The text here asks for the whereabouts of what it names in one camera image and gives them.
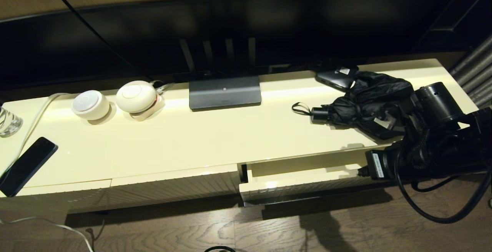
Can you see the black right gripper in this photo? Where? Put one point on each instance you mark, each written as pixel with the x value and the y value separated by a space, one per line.
pixel 386 159

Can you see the black umbrella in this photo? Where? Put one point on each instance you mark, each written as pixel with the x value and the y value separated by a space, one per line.
pixel 369 90

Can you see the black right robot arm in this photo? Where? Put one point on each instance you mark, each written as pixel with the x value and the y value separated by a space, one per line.
pixel 438 106

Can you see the cream ribbed cabinet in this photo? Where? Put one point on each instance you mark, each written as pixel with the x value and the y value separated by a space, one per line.
pixel 192 140

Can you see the black set-top box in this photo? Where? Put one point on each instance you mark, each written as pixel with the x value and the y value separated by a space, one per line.
pixel 333 80

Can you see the black flat screen television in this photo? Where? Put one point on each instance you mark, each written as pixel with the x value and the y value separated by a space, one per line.
pixel 269 25

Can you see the wide cream ribbed cabinet door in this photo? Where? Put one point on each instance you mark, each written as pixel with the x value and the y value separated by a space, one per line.
pixel 173 188

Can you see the cream device dock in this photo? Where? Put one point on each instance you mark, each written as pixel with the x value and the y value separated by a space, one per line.
pixel 154 112

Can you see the white dome shaped device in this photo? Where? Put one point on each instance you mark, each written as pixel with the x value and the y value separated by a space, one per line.
pixel 134 96

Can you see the small white round speaker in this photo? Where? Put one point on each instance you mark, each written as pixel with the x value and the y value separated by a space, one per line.
pixel 90 105

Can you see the narrow cream ribbed cabinet door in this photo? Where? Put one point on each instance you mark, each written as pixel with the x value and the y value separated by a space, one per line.
pixel 77 198

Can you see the black smartphone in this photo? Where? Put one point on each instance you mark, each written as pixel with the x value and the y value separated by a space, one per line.
pixel 27 165

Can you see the clear drinking glass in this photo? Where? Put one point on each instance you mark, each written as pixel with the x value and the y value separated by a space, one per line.
pixel 9 123

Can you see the dark wooden wall frame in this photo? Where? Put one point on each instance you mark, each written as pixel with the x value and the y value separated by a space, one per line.
pixel 457 17

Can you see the grey television base plate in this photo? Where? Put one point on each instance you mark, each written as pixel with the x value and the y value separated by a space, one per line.
pixel 225 92

